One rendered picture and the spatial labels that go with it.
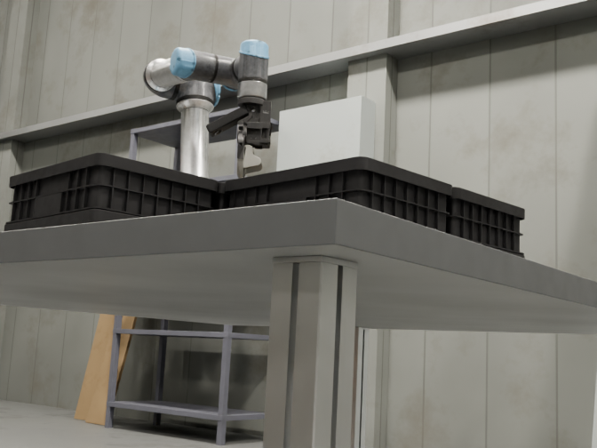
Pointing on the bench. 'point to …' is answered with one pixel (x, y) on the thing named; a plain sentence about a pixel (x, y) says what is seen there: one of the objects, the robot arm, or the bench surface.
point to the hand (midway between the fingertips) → (239, 178)
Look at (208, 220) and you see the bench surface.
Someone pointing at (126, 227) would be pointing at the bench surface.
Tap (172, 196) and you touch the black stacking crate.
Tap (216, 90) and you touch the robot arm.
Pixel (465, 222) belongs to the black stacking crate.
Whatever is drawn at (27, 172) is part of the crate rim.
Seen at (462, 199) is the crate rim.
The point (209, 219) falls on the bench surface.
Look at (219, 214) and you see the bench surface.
